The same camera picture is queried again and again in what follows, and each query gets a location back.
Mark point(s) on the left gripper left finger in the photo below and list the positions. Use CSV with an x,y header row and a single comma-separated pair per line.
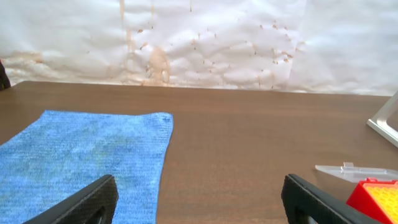
x,y
90,202

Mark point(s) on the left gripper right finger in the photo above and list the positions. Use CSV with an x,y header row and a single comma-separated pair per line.
x,y
308,202

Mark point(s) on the blue cloth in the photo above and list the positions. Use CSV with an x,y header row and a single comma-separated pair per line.
x,y
77,149

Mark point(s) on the red and yellow tip box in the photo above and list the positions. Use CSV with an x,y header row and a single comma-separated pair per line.
x,y
360,199

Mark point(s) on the white and blue stand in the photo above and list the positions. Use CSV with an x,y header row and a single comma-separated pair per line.
x,y
381,124

